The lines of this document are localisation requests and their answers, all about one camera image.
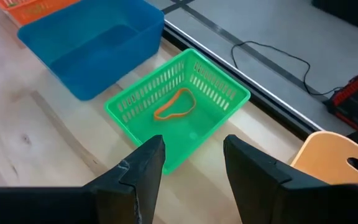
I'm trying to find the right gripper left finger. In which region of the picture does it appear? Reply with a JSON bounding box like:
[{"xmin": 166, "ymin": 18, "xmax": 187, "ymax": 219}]
[{"xmin": 84, "ymin": 134, "xmax": 167, "ymax": 224}]

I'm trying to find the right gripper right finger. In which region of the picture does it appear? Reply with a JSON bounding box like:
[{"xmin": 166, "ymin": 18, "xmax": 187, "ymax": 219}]
[{"xmin": 224, "ymin": 134, "xmax": 291, "ymax": 224}]

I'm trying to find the orange rubber band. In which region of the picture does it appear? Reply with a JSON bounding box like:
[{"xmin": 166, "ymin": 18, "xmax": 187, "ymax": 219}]
[{"xmin": 153, "ymin": 88, "xmax": 197, "ymax": 121}]

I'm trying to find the green rubber band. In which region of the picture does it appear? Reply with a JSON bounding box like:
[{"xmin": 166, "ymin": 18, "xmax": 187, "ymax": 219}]
[{"xmin": 1, "ymin": 0, "xmax": 23, "ymax": 9}]

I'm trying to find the green plastic basket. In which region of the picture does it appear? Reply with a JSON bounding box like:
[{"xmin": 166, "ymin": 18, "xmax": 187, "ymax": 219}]
[{"xmin": 104, "ymin": 48, "xmax": 251, "ymax": 175}]

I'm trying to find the yellow plastic bin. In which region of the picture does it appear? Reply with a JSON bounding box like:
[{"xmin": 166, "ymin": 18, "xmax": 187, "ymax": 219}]
[{"xmin": 290, "ymin": 130, "xmax": 358, "ymax": 186}]

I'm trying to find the red black power station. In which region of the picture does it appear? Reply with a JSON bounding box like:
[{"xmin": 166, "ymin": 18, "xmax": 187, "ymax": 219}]
[{"xmin": 323, "ymin": 60, "xmax": 358, "ymax": 131}]

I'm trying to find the blue plastic bin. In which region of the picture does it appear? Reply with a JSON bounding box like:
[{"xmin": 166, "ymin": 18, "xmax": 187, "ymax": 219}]
[{"xmin": 17, "ymin": 0, "xmax": 166, "ymax": 102}]

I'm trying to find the orange plastic basket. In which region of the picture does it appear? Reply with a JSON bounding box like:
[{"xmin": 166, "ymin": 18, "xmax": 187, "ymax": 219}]
[{"xmin": 0, "ymin": 0, "xmax": 80, "ymax": 27}]

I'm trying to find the black equipment base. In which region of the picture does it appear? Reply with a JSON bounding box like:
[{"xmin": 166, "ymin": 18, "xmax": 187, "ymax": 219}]
[{"xmin": 311, "ymin": 0, "xmax": 358, "ymax": 32}]

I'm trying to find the black aluminium table frame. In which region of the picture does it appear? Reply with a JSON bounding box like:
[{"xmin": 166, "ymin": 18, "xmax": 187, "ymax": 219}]
[{"xmin": 163, "ymin": 0, "xmax": 324, "ymax": 141}]

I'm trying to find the black power cable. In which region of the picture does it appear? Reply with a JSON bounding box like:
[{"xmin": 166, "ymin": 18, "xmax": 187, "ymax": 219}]
[{"xmin": 231, "ymin": 40, "xmax": 343, "ymax": 96}]

